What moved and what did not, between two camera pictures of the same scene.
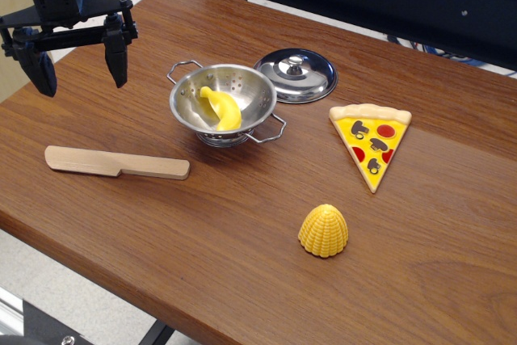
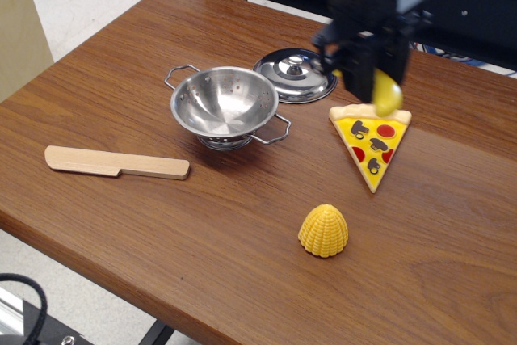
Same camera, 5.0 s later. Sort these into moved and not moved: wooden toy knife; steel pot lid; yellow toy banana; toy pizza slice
Moved: yellow toy banana
Not moved: steel pot lid; wooden toy knife; toy pizza slice
